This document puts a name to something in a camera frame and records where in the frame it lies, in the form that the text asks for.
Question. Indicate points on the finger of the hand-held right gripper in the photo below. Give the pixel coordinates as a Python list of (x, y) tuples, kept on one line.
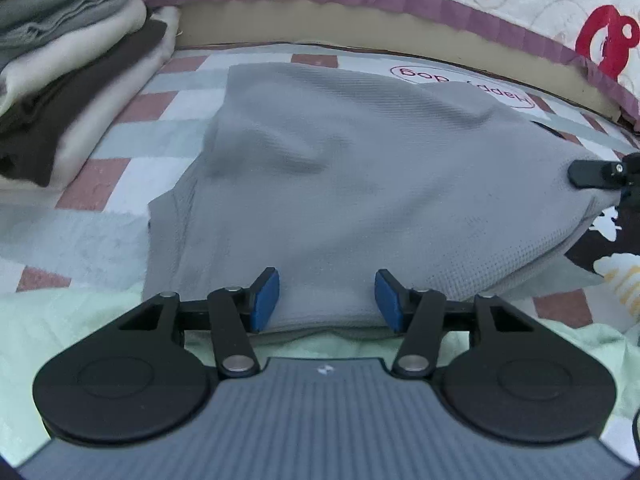
[(590, 172)]

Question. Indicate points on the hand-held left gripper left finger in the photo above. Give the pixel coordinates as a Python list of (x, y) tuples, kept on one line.
[(267, 300)]

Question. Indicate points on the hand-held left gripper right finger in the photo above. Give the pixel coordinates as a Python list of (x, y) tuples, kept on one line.
[(387, 300)]

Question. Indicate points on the grey knit garment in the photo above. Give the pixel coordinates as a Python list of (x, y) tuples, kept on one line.
[(350, 185)]

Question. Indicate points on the stack of folded clothes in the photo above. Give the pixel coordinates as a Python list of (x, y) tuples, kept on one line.
[(75, 85)]

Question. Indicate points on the checkered floor mat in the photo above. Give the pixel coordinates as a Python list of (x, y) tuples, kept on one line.
[(125, 170)]

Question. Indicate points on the light green blanket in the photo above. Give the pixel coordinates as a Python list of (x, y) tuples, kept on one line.
[(60, 320)]

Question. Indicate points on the beige bed base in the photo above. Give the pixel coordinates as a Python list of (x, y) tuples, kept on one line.
[(350, 25)]

